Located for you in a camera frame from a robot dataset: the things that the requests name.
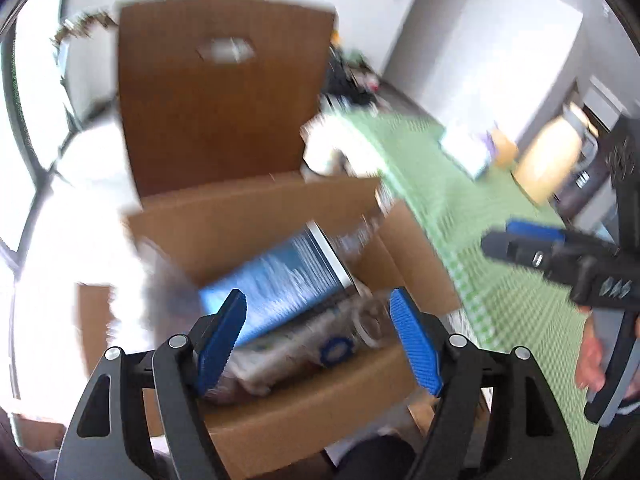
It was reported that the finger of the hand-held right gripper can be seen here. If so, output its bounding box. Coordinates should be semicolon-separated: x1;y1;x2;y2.
505;219;567;244
481;229;622;287

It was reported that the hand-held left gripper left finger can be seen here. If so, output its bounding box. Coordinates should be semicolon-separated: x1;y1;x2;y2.
55;288;249;480

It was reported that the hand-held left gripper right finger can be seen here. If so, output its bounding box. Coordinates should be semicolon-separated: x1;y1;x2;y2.
389;287;583;480

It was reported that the clear plastic cup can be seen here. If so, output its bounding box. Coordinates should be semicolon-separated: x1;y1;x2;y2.
350;299;397;349

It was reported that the white printed carton box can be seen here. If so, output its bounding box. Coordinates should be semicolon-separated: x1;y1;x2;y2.
199;221;358;350

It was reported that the brown cardboard box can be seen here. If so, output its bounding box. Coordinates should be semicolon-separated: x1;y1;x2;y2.
75;175;464;480

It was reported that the person's right hand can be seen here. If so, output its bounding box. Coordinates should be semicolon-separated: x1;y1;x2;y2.
575;331;609;391

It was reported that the yellow thermos jug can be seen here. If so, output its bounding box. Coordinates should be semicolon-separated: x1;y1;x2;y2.
514;102;599;207

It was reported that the green checked tablecloth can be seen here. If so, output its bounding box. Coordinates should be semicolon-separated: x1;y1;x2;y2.
300;110;612;480

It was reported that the yellow mug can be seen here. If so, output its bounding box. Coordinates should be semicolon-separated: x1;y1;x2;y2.
492;127;519;167

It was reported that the purple blue tissue box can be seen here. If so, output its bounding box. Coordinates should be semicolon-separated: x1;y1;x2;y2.
439;122;497;182

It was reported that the black folding chair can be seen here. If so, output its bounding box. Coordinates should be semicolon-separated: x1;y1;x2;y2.
325;45;387;112

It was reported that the black window frame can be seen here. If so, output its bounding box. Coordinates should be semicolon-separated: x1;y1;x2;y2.
0;0;72;411

